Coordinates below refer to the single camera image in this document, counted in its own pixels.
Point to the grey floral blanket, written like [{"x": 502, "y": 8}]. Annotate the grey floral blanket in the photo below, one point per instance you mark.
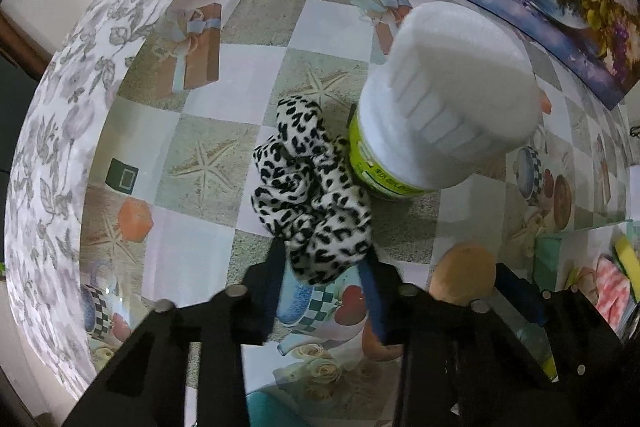
[{"x": 60, "y": 147}]

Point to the white bottle with green label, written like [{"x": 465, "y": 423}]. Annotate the white bottle with green label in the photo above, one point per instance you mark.
[{"x": 445, "y": 107}]

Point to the wooden trim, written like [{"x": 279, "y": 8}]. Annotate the wooden trim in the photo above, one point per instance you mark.
[{"x": 25, "y": 42}]

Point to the leopard print scrunchie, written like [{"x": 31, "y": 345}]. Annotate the leopard print scrunchie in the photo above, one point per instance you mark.
[{"x": 312, "y": 202}]

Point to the printed checkered tablecloth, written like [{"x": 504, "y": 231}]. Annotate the printed checkered tablecloth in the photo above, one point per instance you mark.
[{"x": 240, "y": 97}]

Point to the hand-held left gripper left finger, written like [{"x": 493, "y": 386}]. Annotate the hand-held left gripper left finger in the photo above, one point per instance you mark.
[{"x": 273, "y": 289}]

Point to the teal storage box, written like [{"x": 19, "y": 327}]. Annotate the teal storage box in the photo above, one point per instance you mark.
[{"x": 552, "y": 259}]

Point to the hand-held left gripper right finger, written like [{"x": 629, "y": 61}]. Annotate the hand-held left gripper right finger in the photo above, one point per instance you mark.
[{"x": 376, "y": 304}]

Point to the teal toy with purple part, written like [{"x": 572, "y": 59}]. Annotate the teal toy with purple part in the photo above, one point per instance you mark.
[{"x": 265, "y": 412}]

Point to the yellow sponge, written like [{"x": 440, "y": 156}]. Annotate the yellow sponge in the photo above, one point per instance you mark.
[{"x": 627, "y": 253}]

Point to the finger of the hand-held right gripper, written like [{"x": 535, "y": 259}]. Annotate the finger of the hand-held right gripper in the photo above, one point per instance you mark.
[{"x": 522, "y": 297}]

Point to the pink zigzag towel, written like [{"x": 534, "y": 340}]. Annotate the pink zigzag towel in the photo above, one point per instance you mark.
[{"x": 616, "y": 289}]

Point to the dark cabinet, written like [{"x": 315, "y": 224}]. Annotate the dark cabinet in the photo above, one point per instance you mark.
[{"x": 12, "y": 122}]

